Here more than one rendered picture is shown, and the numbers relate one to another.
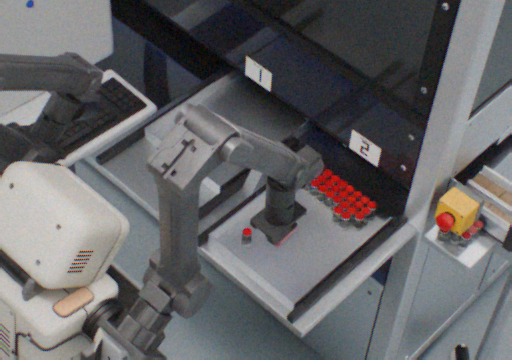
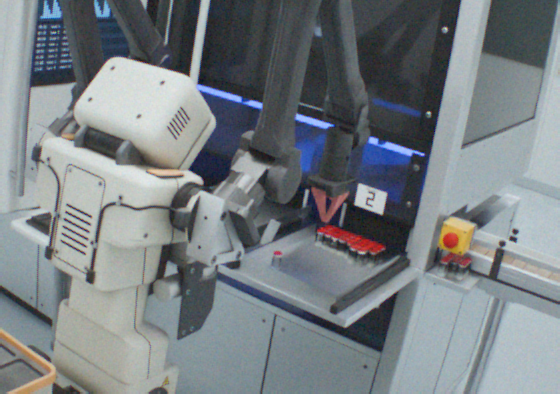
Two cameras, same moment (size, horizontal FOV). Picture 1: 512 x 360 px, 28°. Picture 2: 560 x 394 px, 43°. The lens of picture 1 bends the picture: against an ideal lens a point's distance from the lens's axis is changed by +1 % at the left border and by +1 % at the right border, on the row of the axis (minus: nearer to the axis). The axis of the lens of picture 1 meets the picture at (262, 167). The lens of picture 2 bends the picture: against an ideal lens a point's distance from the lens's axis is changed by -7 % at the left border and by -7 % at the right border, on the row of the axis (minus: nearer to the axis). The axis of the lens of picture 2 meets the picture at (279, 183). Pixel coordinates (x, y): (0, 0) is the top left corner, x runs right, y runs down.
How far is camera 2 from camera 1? 1.16 m
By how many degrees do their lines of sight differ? 31
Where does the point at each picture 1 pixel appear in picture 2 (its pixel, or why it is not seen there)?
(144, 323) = (241, 188)
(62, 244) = (166, 95)
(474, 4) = (468, 19)
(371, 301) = (366, 376)
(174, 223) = (294, 39)
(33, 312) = (127, 171)
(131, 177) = not seen: hidden behind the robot
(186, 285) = (284, 151)
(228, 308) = not seen: outside the picture
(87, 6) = not seen: hidden behind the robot
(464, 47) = (462, 59)
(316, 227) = (335, 264)
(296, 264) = (325, 283)
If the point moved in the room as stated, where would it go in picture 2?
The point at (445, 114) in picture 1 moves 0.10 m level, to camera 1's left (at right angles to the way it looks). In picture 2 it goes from (448, 130) to (411, 124)
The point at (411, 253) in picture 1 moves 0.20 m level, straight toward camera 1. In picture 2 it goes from (412, 299) to (413, 334)
